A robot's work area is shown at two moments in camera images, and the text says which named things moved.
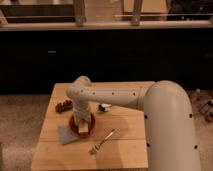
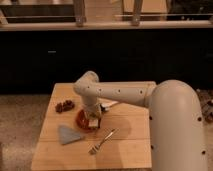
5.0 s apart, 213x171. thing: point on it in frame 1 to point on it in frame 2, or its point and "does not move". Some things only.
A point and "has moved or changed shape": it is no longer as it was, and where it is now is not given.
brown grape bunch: [65, 106] does not move
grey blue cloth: [66, 135] does not move
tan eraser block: [83, 127] to [93, 123]
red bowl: [74, 127] has moved or changed shape
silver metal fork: [97, 146] does not move
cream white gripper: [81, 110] to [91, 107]
